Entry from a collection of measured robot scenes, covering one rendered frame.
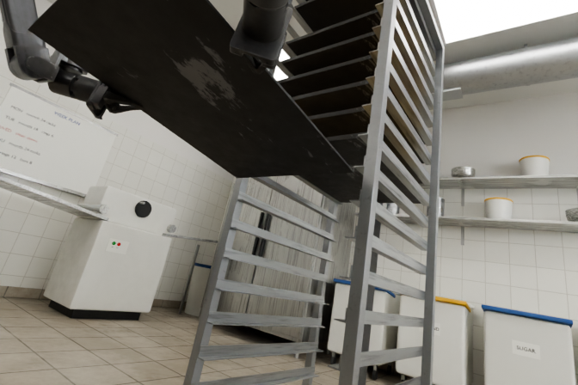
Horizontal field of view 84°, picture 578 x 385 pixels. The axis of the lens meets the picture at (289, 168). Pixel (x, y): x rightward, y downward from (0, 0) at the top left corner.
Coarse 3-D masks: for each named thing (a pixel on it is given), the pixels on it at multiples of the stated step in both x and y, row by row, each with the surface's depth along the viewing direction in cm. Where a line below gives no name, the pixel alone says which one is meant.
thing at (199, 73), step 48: (96, 0) 49; (144, 0) 47; (192, 0) 45; (96, 48) 60; (144, 48) 57; (192, 48) 53; (144, 96) 71; (192, 96) 66; (240, 96) 62; (288, 96) 58; (192, 144) 88; (240, 144) 80; (288, 144) 74
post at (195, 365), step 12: (240, 180) 105; (240, 204) 104; (228, 216) 102; (228, 228) 100; (228, 240) 99; (216, 264) 97; (216, 276) 95; (216, 300) 94; (204, 312) 93; (204, 324) 91; (204, 336) 90; (192, 360) 89; (192, 372) 87
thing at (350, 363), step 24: (384, 0) 98; (384, 24) 94; (384, 48) 91; (384, 72) 88; (384, 96) 86; (384, 120) 85; (360, 216) 76; (360, 240) 74; (360, 264) 71; (360, 288) 69; (360, 312) 68; (360, 336) 67
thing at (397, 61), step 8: (376, 32) 98; (392, 48) 103; (392, 56) 106; (400, 56) 108; (392, 64) 110; (400, 64) 109; (400, 72) 113; (408, 72) 114; (408, 80) 116; (408, 88) 120; (416, 88) 122; (416, 96) 124; (416, 104) 129; (424, 104) 130; (424, 112) 133; (424, 120) 139; (432, 120) 139
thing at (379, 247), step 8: (352, 240) 78; (376, 240) 84; (376, 248) 84; (384, 248) 89; (392, 248) 93; (384, 256) 94; (392, 256) 93; (400, 256) 98; (408, 256) 104; (400, 264) 105; (408, 264) 104; (416, 264) 111; (424, 272) 118
